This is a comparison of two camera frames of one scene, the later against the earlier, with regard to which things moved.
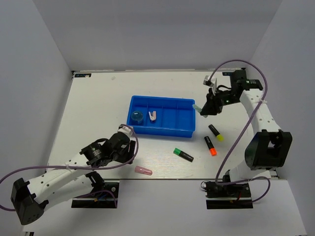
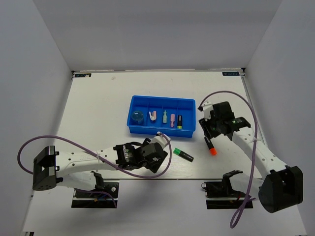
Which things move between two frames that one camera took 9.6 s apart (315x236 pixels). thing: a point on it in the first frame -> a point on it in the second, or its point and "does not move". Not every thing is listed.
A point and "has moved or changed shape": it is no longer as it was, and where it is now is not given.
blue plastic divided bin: [162, 115] does not move
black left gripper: [127, 149] -> [154, 165]
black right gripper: [211, 106] -> [205, 126]
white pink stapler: [152, 116] does not move
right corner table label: [227, 73] does not move
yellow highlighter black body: [213, 130] has moved or changed shape
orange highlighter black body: [212, 150] does not move
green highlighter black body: [182, 154] does not move
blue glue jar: [137, 115] does not move
